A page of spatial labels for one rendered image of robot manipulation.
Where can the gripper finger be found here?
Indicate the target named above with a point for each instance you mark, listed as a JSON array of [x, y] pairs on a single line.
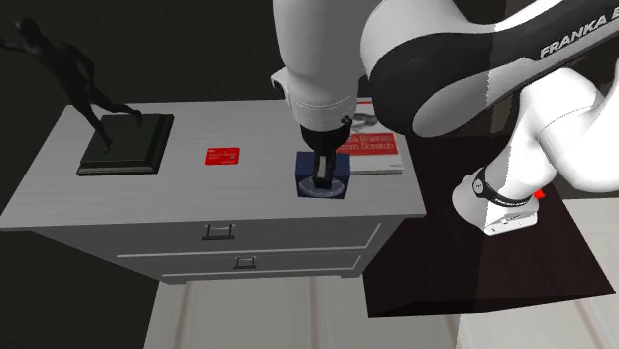
[[322, 170]]

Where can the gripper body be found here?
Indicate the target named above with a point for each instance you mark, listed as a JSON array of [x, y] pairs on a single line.
[[321, 139]]

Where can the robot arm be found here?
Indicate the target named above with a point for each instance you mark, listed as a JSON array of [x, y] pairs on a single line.
[[435, 63]]

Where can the dark blue box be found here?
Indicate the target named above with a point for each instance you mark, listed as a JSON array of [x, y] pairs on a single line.
[[304, 176]]

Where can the white and red book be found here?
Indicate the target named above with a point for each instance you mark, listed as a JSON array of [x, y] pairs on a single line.
[[375, 154]]

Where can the red card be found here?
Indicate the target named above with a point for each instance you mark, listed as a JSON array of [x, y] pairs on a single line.
[[222, 156]]

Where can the grey chest of drawers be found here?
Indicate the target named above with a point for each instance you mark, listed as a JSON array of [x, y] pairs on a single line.
[[203, 193]]

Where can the black figure on square base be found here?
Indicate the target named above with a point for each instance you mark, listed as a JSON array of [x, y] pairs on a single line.
[[113, 140]]

